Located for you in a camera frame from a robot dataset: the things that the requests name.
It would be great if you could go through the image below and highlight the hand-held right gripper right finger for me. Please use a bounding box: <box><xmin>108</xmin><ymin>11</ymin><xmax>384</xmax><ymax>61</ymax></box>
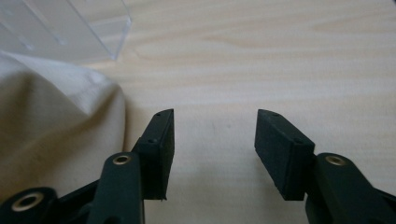
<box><xmin>254</xmin><ymin>108</ymin><xmax>396</xmax><ymax>224</ymax></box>

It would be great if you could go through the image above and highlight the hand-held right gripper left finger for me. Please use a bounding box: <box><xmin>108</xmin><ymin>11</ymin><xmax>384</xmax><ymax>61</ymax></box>
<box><xmin>86</xmin><ymin>108</ymin><xmax>176</xmax><ymax>224</ymax></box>

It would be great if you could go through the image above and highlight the white cloth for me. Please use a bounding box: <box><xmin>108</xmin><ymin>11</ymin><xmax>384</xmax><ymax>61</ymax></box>
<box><xmin>0</xmin><ymin>50</ymin><xmax>127</xmax><ymax>203</ymax></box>

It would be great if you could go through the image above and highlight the clear plastic box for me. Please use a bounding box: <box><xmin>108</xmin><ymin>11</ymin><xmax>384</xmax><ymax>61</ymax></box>
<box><xmin>0</xmin><ymin>0</ymin><xmax>133</xmax><ymax>63</ymax></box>

